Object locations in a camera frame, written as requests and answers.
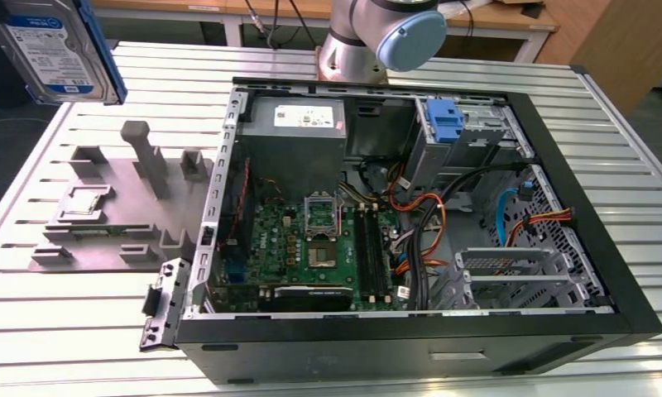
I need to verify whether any blue data wire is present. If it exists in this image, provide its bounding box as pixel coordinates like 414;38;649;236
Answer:
495;181;534;249

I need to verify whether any orange red power wire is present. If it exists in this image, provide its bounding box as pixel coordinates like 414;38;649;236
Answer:
510;208;578;249

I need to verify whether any hard disk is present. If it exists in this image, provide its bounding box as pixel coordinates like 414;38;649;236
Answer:
0;0;129;105

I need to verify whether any metal socket cover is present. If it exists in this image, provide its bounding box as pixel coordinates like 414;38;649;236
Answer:
303;194;343;243

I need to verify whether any grey power supply unit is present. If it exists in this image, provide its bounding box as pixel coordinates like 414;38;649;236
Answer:
236;97;347;195

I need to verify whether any green motherboard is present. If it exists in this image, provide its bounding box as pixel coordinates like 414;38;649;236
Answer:
208;192;407;313

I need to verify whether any CPU socket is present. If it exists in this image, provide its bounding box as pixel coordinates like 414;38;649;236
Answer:
307;242;344;270

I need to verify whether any black RAM slot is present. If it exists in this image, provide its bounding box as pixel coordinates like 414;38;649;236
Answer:
368;202;392;303
354;202;378;303

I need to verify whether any grey metal drive cage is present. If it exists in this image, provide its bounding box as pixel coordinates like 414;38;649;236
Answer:
407;97;531;195

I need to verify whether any black graphics card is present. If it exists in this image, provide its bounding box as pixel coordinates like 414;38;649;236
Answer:
258;285;354;313

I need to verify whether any blue plastic drive latch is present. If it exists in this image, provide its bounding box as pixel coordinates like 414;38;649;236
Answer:
426;98;466;144

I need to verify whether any grey parts rack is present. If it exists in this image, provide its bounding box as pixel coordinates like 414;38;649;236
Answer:
28;121;216;275

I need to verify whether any black PC case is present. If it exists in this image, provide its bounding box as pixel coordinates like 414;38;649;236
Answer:
173;75;662;384

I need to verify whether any grey case rear latch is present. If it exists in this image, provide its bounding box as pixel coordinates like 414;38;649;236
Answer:
137;256;192;352

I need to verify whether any green RAM stick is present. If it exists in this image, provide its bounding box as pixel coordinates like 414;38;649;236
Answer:
71;225;131;239

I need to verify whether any silver CPU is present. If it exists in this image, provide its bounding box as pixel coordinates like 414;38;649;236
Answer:
65;194;101;216

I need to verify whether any wooden cabinet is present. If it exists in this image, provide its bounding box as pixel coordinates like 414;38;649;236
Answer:
539;0;662;117

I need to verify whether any black office chair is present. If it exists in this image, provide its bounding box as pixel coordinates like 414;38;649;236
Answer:
0;20;37;109

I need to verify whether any orange wire bundle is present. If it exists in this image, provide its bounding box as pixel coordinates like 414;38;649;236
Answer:
388;192;449;257

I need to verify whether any thin red wire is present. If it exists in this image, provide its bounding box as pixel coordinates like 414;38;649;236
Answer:
225;159;252;245

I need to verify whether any black cable bundle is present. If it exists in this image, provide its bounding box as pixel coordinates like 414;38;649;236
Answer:
407;163;531;311

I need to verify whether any thin black hanging cable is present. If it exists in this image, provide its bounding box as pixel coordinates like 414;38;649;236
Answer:
247;0;315;50

